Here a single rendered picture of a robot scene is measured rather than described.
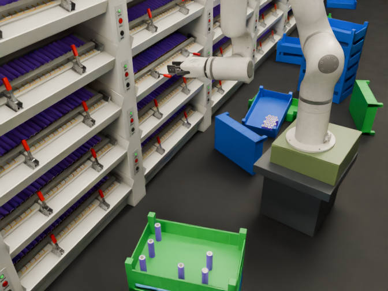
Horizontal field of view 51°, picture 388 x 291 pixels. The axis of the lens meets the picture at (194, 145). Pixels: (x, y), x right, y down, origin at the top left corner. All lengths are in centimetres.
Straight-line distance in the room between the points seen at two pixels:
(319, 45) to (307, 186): 52
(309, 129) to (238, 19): 49
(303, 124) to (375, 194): 65
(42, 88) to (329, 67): 90
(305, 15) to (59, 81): 81
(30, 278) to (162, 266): 52
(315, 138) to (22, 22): 106
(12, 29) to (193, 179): 115
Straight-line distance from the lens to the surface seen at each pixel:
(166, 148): 201
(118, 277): 163
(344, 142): 168
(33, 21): 124
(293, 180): 160
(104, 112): 154
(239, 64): 144
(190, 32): 212
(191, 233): 127
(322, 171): 159
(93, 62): 144
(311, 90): 150
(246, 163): 203
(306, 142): 161
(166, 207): 186
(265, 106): 249
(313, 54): 140
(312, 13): 141
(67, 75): 136
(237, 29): 140
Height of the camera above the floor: 127
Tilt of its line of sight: 35 degrees down
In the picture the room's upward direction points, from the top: 1 degrees counter-clockwise
